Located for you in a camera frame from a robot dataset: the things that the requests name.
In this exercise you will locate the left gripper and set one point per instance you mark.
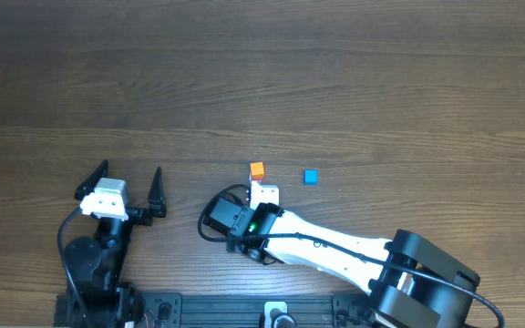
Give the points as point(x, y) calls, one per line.
point(140, 215)

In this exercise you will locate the orange cube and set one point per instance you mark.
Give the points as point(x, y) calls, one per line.
point(257, 170)

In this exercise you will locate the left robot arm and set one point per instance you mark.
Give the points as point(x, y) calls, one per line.
point(85, 262)

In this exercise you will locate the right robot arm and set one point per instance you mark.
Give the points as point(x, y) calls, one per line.
point(335, 255)

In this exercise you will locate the blue cube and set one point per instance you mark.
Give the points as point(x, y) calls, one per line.
point(310, 177)

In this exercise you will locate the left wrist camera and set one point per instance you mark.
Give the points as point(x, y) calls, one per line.
point(104, 198)

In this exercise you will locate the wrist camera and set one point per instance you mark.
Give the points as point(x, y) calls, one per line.
point(267, 195)
point(104, 198)

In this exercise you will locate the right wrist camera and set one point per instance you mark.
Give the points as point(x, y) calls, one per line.
point(267, 195)

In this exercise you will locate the mounting rail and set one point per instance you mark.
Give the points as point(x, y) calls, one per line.
point(226, 312)

